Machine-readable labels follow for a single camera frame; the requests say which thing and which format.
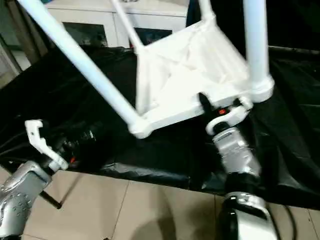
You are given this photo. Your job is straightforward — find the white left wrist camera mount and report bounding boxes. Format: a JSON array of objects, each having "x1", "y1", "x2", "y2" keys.
[{"x1": 24, "y1": 119, "x2": 69, "y2": 171}]

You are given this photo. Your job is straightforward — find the black mat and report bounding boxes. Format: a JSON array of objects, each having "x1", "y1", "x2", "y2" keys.
[{"x1": 0, "y1": 44, "x2": 320, "y2": 211}]

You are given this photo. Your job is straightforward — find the thin dark metal rod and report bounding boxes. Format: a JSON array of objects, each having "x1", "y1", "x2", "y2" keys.
[{"x1": 40, "y1": 172, "x2": 80, "y2": 210}]

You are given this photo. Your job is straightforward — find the white cabinet with glass doors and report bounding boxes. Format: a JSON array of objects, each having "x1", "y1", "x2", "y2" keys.
[{"x1": 46, "y1": 0, "x2": 189, "y2": 49}]

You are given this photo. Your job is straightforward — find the white plastic table top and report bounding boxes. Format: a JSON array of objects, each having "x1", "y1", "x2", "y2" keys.
[{"x1": 127, "y1": 21, "x2": 275, "y2": 140}]

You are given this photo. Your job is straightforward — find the dark long bar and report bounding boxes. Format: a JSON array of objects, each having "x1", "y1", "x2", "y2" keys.
[{"x1": 268, "y1": 45, "x2": 320, "y2": 56}]

